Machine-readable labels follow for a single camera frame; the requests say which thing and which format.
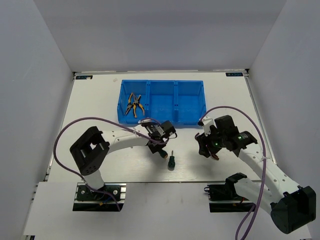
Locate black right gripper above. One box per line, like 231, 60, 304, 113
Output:
196, 126, 227, 158

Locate green Phillips stubby screwdriver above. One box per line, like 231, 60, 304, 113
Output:
158, 149, 168, 159

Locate small yellow black pliers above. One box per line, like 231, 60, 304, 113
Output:
124, 92, 137, 116

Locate long-nose yellow black pliers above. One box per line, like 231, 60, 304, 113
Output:
132, 94, 145, 118

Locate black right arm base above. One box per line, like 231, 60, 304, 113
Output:
203, 184, 254, 213

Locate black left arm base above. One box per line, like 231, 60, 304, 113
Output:
72, 183, 127, 212

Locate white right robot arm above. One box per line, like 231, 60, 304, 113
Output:
196, 115, 317, 234

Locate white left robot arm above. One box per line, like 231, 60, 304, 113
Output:
69, 120, 177, 200

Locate thick long brown hex key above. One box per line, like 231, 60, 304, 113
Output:
211, 154, 220, 161

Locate green flathead stubby screwdriver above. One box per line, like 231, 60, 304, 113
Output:
167, 150, 176, 171

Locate blue three-compartment bin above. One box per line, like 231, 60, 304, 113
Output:
117, 79, 207, 126

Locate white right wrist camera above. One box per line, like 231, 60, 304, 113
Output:
197, 116, 217, 137

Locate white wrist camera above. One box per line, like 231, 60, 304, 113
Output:
138, 118, 158, 127
197, 116, 217, 137

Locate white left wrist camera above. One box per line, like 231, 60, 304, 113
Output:
138, 118, 158, 127

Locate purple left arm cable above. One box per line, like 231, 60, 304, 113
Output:
54, 116, 166, 211

